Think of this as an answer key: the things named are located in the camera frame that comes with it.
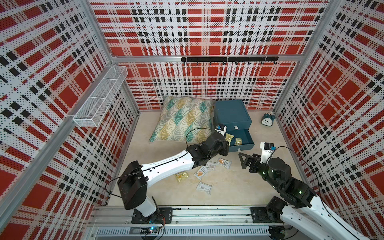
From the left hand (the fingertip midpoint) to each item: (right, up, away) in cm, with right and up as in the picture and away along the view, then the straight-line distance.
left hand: (228, 142), depth 77 cm
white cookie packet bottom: (-13, -26, +5) cm, 29 cm away
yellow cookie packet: (+9, -1, +13) cm, 16 cm away
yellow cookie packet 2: (0, +2, -1) cm, 3 cm away
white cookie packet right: (+1, -15, +13) cm, 20 cm away
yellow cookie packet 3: (-26, -21, +7) cm, 34 cm away
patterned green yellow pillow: (-25, +12, +17) cm, 33 cm away
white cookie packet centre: (-8, -16, +13) cm, 22 cm away
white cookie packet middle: (-14, -19, +9) cm, 25 cm away
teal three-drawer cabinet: (+6, +15, +14) cm, 22 cm away
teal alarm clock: (+34, +13, +30) cm, 48 cm away
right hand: (+8, -6, -6) cm, 11 cm away
